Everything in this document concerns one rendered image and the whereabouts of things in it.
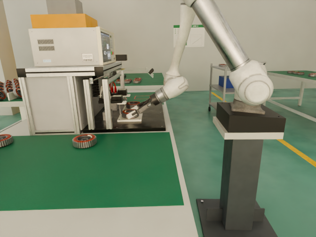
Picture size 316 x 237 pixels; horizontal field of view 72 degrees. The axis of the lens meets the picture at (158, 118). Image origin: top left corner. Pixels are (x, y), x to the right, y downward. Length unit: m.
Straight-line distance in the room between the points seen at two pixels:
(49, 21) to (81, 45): 3.98
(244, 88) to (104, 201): 0.76
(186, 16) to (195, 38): 5.48
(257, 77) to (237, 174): 0.65
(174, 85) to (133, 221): 0.89
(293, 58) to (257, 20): 1.62
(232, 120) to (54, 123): 0.98
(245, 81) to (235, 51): 0.15
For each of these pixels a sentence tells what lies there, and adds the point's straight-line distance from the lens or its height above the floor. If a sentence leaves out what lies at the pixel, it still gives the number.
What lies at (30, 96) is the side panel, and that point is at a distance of 1.35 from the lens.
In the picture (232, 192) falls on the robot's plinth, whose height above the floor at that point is 0.31.
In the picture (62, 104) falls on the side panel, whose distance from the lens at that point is 1.29.
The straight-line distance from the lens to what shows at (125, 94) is 1.61.
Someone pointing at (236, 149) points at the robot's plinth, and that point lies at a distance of 1.39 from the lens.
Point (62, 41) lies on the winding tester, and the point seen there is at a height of 1.25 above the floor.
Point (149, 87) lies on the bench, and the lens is 2.97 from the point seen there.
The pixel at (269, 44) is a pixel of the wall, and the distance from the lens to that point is 7.51.
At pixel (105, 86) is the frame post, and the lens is 1.21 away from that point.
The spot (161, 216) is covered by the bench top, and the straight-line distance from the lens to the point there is 0.66.
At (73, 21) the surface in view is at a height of 1.81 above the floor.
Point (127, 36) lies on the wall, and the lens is 6.74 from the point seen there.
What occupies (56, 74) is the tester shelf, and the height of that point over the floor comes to 1.08.
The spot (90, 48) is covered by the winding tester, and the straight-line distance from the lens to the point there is 1.33.
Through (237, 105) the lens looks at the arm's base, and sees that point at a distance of 1.35.
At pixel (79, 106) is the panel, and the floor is 0.91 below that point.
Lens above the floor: 1.18
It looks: 17 degrees down
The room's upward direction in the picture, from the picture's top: 1 degrees counter-clockwise
